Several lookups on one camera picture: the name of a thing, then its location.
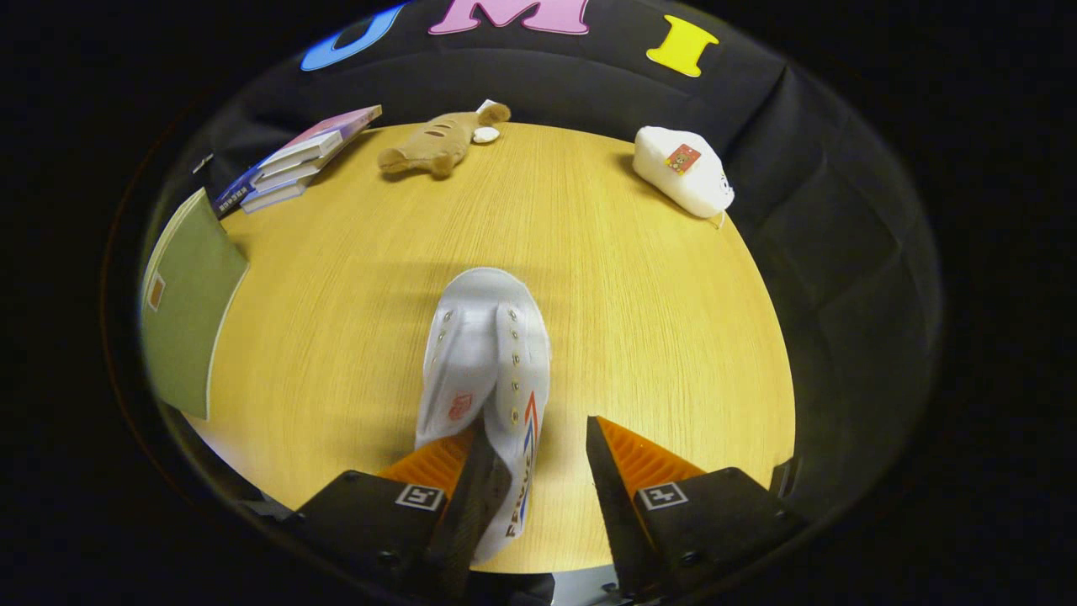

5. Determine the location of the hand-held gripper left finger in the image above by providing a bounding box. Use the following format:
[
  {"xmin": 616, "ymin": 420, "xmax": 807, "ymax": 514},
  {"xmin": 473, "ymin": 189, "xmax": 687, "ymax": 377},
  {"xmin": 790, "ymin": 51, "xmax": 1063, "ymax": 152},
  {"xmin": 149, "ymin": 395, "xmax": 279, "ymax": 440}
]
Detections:
[{"xmin": 286, "ymin": 417, "xmax": 513, "ymax": 603}]

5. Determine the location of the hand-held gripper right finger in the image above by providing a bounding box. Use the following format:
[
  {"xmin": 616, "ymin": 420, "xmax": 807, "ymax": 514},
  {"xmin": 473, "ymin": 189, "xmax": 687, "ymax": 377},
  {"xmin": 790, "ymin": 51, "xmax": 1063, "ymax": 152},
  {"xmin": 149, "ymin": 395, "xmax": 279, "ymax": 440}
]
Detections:
[{"xmin": 586, "ymin": 415, "xmax": 809, "ymax": 598}]

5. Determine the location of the white canvas shoe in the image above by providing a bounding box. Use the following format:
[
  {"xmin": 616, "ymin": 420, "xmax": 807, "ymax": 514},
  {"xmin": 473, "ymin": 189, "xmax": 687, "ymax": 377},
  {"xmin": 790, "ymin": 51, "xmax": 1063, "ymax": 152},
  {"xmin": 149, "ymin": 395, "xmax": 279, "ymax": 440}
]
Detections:
[{"xmin": 415, "ymin": 267, "xmax": 553, "ymax": 563}]

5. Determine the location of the green storage box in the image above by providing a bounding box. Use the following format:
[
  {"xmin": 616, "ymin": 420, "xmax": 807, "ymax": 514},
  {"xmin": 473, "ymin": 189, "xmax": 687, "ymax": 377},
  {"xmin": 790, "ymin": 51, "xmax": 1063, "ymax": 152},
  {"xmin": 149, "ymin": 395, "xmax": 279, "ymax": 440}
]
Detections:
[{"xmin": 140, "ymin": 187, "xmax": 251, "ymax": 421}]

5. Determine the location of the black backdrop cloth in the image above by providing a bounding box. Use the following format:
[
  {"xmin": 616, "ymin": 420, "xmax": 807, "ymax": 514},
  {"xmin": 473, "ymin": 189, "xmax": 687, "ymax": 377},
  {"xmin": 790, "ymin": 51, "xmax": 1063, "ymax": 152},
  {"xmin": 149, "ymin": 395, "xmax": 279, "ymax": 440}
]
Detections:
[{"xmin": 160, "ymin": 0, "xmax": 942, "ymax": 523}]

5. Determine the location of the white plush toy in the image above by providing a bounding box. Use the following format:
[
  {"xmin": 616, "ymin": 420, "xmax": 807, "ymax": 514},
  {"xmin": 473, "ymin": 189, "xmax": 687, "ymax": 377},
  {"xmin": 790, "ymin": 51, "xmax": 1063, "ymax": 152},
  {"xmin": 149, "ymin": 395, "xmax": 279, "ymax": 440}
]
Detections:
[{"xmin": 632, "ymin": 125, "xmax": 735, "ymax": 220}]

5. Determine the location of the brown plush toy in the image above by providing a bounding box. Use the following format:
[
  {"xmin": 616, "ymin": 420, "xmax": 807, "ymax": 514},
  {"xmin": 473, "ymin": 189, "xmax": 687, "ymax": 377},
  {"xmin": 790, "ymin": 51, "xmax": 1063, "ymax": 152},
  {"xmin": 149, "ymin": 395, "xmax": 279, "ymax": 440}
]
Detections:
[{"xmin": 376, "ymin": 99, "xmax": 512, "ymax": 179}]

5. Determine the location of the lavender cover book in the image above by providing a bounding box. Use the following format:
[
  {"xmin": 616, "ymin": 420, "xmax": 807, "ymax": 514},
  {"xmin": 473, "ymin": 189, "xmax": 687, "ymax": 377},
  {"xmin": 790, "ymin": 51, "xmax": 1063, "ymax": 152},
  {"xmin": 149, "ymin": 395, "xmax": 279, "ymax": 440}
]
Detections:
[{"xmin": 240, "ymin": 177, "xmax": 310, "ymax": 214}]

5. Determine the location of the grey cover book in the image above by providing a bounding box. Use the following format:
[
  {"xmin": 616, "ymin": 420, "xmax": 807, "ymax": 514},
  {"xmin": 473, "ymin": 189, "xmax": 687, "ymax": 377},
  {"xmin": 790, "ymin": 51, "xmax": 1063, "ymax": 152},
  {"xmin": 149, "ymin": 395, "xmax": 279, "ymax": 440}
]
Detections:
[{"xmin": 251, "ymin": 143, "xmax": 354, "ymax": 193}]

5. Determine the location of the pink cover book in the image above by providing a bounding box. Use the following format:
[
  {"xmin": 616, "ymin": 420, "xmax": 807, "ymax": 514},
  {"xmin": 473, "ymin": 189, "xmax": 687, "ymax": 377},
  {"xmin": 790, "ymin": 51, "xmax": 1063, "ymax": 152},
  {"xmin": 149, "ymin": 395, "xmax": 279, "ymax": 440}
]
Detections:
[{"xmin": 257, "ymin": 104, "xmax": 384, "ymax": 169}]

